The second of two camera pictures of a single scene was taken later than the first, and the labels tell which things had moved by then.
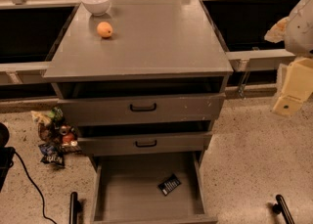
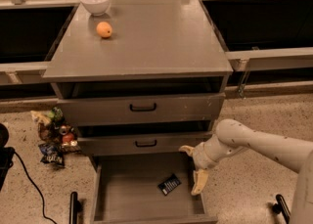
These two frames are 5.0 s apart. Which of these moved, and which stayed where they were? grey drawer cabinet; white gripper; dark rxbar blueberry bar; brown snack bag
Moved: white gripper
Stayed: grey drawer cabinet; dark rxbar blueberry bar; brown snack bag
